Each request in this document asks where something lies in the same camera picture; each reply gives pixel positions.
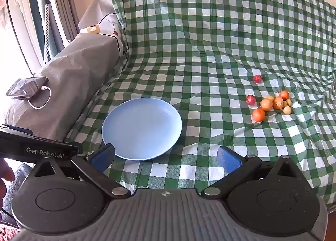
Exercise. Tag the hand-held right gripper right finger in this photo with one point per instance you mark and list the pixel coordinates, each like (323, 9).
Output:
(228, 159)

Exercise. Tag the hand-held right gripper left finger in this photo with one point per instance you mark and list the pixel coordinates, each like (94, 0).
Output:
(103, 155)

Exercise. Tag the blue plate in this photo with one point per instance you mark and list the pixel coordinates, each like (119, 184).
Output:
(141, 128)

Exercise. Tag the small red fruit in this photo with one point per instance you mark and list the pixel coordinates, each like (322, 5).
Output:
(251, 99)
(258, 78)

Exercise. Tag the person's left hand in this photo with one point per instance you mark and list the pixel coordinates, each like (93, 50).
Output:
(6, 171)

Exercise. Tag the black smartphone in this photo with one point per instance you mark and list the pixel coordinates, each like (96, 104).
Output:
(26, 86)

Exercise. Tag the grey covered sofa armrest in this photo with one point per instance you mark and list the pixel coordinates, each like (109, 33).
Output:
(78, 73)

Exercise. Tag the green white checked cloth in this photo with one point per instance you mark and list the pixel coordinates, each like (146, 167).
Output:
(210, 34)

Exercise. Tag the white printed cloth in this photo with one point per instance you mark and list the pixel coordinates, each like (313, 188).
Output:
(97, 10)

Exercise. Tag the white window frame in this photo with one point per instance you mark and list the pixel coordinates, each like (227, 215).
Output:
(19, 7)

